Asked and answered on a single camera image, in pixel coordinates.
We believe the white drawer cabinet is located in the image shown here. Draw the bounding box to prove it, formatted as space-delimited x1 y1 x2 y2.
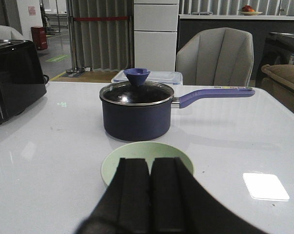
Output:
133 0 179 71

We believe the black chrome toaster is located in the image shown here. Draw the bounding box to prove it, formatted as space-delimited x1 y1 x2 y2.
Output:
0 39 47 124

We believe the beige upholstered chair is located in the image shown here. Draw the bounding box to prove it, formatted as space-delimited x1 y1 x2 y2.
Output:
175 27 254 86

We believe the fruit plate on counter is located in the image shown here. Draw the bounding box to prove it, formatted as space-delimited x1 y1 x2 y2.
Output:
240 5 262 16

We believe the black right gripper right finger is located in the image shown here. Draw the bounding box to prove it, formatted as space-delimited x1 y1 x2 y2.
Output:
151 157 264 234

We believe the brown cushion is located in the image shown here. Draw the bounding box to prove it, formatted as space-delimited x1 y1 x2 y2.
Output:
261 64 294 91

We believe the clear plastic food container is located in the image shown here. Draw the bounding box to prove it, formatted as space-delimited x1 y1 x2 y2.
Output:
111 70 183 85

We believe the red box on floor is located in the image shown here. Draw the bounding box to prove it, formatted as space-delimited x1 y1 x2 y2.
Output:
31 26 48 50

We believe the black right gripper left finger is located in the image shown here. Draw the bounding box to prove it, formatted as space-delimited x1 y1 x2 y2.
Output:
76 158 150 234

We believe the white armchair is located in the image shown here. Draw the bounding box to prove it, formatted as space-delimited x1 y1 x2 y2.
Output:
0 25 24 40

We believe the green bowl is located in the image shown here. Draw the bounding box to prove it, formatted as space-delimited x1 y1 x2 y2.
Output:
101 141 195 187

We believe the glass pot lid blue knob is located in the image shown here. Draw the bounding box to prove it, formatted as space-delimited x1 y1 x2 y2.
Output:
99 68 174 106

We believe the dark blue saucepan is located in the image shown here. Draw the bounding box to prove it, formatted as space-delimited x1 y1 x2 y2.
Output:
100 88 255 141

